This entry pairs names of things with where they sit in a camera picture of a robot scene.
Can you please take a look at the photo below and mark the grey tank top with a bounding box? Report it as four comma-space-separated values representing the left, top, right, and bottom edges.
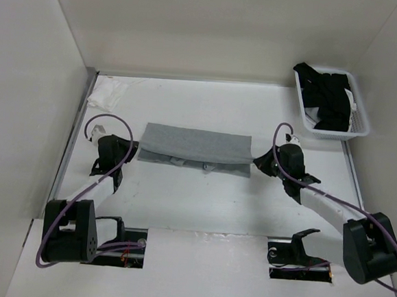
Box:
138, 123, 254, 178

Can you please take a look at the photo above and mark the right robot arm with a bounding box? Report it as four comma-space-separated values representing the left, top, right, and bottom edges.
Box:
253, 143, 397, 285

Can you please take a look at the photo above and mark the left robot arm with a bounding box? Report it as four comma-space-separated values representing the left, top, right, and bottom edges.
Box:
36, 134, 139, 268

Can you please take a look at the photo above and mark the white folded tank top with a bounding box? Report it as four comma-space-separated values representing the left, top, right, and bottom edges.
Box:
87, 78, 129, 112

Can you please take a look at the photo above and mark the black tank top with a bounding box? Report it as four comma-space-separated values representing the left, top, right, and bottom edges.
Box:
293, 62, 352, 132

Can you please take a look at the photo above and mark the white plastic laundry basket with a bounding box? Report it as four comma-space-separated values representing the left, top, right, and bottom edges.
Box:
294, 65, 370, 141

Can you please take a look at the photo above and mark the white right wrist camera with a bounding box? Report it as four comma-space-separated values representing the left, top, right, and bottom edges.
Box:
285, 134, 301, 146

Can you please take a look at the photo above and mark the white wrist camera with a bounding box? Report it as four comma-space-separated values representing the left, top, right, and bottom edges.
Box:
89, 125, 107, 145
285, 134, 301, 146

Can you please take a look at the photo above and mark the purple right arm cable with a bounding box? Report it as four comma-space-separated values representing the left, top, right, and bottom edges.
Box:
261, 122, 397, 294

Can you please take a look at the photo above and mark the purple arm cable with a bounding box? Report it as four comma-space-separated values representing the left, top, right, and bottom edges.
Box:
34, 108, 154, 276
261, 122, 397, 294

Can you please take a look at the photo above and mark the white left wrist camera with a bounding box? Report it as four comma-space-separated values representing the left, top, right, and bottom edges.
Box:
89, 125, 107, 145

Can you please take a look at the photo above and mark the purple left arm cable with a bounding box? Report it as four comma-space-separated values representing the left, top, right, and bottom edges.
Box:
34, 108, 154, 276

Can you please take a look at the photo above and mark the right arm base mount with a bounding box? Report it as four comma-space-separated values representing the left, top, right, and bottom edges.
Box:
267, 228, 332, 283

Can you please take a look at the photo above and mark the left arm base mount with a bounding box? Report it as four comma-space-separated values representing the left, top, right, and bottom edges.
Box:
88, 228, 149, 269

